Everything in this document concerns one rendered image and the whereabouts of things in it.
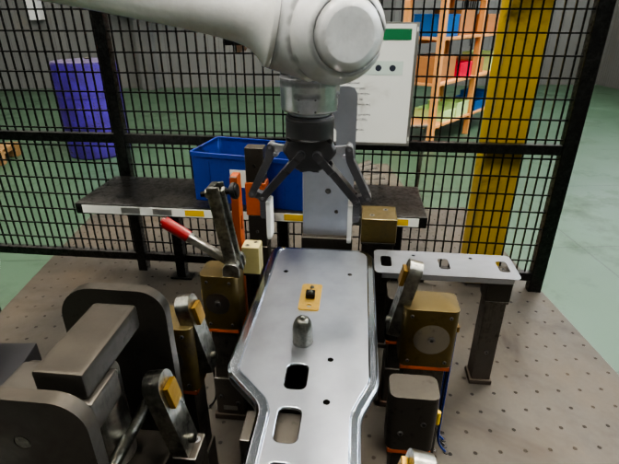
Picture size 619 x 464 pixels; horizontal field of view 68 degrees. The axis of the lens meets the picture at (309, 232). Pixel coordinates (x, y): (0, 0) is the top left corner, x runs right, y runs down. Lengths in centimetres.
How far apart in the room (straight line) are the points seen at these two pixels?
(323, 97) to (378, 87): 59
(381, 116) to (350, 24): 81
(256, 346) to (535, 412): 66
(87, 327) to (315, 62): 35
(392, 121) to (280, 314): 67
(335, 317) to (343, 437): 25
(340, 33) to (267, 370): 47
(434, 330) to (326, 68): 47
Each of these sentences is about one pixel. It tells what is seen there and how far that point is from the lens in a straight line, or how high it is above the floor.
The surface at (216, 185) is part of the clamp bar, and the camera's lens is 80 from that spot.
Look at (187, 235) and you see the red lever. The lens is 84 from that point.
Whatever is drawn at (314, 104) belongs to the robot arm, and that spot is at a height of 136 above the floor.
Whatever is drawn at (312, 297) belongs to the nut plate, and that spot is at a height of 101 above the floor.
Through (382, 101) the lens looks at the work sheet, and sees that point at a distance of 127.
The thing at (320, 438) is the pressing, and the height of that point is 100.
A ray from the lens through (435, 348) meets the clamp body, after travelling 81.
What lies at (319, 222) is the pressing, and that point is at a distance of 107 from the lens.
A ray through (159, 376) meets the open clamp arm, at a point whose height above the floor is 110.
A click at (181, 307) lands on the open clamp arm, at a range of 68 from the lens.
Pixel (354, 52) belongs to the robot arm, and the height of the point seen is 144.
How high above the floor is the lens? 148
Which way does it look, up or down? 26 degrees down
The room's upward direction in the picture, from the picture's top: straight up
